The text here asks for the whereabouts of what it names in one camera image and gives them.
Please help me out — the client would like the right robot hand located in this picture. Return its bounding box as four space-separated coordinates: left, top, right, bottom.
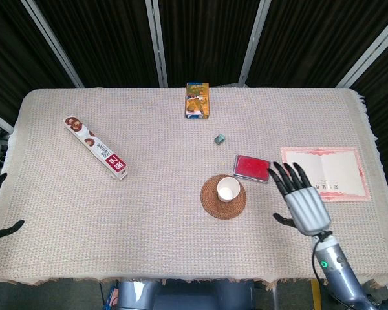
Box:
266 161 332 236

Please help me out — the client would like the white paper cup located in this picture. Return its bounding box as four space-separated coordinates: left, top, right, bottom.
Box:
216 176 241 203

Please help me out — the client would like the brown woven round coaster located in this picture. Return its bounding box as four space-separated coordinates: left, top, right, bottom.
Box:
200 174 248 220

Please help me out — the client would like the beige woven tablecloth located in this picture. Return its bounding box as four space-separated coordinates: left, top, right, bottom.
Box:
0 87 388 288

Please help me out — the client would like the red bordered paper certificate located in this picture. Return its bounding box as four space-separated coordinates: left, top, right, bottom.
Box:
280 147 372 203

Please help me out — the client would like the red ink stamp pad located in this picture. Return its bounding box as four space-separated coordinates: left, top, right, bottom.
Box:
233 154 272 184

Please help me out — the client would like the long white red box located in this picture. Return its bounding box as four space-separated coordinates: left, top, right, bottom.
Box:
63 116 129 181

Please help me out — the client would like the grey robot torso base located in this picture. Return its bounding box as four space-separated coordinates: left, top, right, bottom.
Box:
116 279 255 310

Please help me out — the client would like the yellow snack box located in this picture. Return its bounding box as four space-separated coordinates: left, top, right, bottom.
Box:
185 82 211 121

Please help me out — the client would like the black folding screen partition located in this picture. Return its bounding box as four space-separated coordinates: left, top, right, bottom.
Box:
0 0 388 181

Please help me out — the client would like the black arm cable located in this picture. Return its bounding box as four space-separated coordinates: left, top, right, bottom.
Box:
312 231 353 310

